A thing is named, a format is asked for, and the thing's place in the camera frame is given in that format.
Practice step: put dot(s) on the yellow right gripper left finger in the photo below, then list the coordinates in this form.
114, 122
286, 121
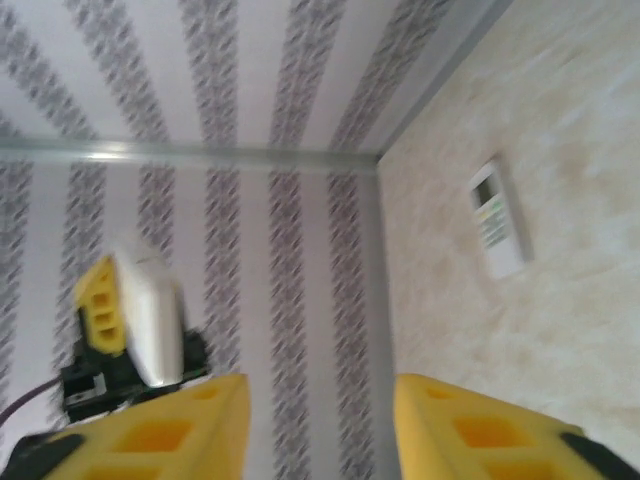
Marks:
165, 440

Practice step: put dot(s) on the white remote with display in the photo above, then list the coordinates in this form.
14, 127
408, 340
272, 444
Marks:
500, 225

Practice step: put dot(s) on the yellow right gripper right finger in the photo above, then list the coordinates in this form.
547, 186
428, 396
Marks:
475, 440

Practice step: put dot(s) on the aluminium frame corner post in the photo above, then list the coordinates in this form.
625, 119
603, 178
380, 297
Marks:
200, 152

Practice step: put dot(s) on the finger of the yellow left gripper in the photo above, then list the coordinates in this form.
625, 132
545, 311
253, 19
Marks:
100, 310

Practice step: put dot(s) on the aluminium table edge rail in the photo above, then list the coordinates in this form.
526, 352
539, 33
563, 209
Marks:
382, 325

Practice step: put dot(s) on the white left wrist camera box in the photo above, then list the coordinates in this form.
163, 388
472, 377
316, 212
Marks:
150, 310

